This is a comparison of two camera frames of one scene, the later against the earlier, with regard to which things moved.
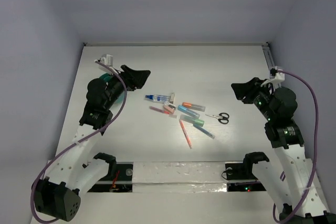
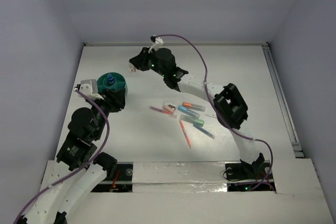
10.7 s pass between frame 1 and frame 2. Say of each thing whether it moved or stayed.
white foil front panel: stayed
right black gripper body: moved
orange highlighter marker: stayed
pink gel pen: stayed
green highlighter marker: stayed
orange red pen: stayed
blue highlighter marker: stayed
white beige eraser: moved
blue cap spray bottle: moved
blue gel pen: stayed
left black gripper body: moved
